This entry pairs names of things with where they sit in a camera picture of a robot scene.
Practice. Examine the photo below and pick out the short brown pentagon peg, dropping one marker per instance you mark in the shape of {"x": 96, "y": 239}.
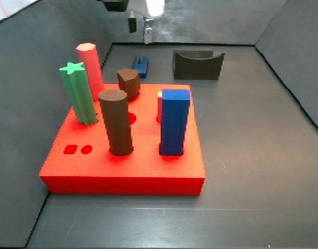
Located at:
{"x": 128, "y": 82}

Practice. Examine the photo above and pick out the short red-white peg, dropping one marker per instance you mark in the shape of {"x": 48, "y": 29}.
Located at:
{"x": 159, "y": 106}

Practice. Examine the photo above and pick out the tall blue square peg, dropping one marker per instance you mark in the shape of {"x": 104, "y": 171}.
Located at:
{"x": 175, "y": 103}

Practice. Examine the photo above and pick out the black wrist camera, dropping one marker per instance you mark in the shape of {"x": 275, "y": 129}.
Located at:
{"x": 115, "y": 5}

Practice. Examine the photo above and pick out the green star peg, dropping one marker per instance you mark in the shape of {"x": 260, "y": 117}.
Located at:
{"x": 80, "y": 97}

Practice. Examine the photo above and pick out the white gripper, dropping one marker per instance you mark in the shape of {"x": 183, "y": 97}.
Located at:
{"x": 155, "y": 8}

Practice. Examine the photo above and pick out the black curved regrasp stand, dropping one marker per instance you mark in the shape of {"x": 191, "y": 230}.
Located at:
{"x": 196, "y": 65}

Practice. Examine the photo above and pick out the blue square-circle object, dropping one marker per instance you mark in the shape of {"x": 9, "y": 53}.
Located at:
{"x": 140, "y": 65}

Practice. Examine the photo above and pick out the pink hexagonal peg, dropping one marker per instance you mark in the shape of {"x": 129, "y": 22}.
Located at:
{"x": 88, "y": 57}

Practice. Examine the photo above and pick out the red peg fixture block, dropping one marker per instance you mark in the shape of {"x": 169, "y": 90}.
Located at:
{"x": 80, "y": 166}

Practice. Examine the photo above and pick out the tall brown cylinder peg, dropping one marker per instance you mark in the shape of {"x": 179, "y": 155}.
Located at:
{"x": 116, "y": 119}

